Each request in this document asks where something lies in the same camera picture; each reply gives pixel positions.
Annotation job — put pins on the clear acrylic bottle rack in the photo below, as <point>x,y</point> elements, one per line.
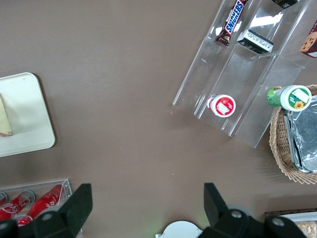
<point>64,183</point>

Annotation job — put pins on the red lid yoghurt bottle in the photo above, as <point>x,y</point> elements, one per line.
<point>223,105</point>

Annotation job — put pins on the red cookie box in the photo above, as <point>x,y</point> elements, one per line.
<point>309,43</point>

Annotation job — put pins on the red cola bottle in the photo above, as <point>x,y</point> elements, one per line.
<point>47,200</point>
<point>2,201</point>
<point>13,208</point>

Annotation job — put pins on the triangular sandwich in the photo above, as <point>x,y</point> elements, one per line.
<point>4,119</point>

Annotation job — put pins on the cream plastic tray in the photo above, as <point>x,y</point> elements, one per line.
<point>27,111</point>

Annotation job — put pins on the white rectangular snack tray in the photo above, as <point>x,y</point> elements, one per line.
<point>292,215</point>

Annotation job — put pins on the green yoghurt bottle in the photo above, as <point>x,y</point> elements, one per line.
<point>294,98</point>

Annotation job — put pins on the black chocolate pack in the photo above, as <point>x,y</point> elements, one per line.
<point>284,3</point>
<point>256,42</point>

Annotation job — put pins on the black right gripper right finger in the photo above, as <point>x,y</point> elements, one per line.
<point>218,218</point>

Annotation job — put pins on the aluminium foil container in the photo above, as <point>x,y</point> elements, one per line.
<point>307,138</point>

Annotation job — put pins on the clear acrylic stepped display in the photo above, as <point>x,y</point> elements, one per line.
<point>235,69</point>

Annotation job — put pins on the large peanut snack bag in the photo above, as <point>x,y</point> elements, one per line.
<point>308,229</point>

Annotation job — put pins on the light wicker basket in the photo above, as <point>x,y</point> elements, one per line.
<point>278,143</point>

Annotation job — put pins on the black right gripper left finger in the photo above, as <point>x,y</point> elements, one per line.
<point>71,210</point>

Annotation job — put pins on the Snickers chocolate bar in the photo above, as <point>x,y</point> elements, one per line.
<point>232,21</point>

